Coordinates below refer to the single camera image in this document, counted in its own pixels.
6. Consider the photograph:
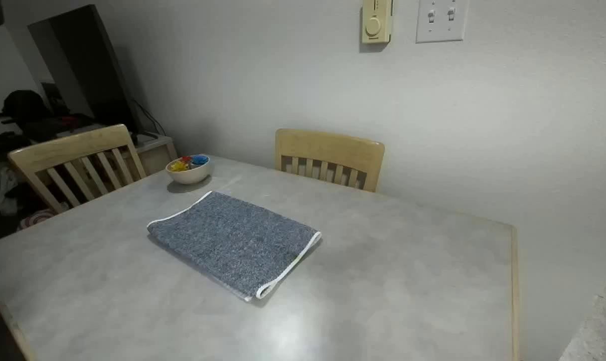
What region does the blue-grey towel with white trim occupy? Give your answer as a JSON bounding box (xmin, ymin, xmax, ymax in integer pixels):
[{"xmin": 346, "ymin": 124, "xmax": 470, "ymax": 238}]
[{"xmin": 145, "ymin": 188, "xmax": 324, "ymax": 305}]

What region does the light wooden short-slat chair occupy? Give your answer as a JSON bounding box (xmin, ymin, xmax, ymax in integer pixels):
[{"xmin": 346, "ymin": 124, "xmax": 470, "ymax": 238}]
[{"xmin": 273, "ymin": 125, "xmax": 387, "ymax": 195}]

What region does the cream ceramic bowl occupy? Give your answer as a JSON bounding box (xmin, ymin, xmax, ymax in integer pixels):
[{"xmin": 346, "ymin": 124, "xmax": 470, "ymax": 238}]
[{"xmin": 163, "ymin": 152, "xmax": 215, "ymax": 186}]

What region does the small white cabinet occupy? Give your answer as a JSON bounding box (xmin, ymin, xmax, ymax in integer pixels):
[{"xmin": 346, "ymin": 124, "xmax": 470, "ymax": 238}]
[{"xmin": 133, "ymin": 133, "xmax": 180, "ymax": 177}]

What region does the light wooden tall-slat chair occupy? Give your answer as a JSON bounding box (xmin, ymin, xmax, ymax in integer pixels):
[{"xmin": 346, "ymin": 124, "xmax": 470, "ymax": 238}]
[{"xmin": 6, "ymin": 122, "xmax": 149, "ymax": 216}]

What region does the black rounded bag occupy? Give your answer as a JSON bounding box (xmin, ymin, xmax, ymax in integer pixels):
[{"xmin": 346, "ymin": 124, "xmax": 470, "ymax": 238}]
[{"xmin": 0, "ymin": 87, "xmax": 55, "ymax": 127}]

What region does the speckled grey countertop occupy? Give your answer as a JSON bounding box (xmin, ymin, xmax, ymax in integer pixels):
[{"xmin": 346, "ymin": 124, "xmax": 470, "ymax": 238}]
[{"xmin": 558, "ymin": 257, "xmax": 606, "ymax": 361}]

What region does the beige wall dimmer control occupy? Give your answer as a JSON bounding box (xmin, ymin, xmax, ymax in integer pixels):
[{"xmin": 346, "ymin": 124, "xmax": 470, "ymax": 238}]
[{"xmin": 360, "ymin": 0, "xmax": 393, "ymax": 48}]

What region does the white wall switch plate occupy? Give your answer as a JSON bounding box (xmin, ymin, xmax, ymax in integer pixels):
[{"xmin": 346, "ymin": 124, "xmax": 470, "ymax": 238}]
[{"xmin": 413, "ymin": 0, "xmax": 471, "ymax": 45}]

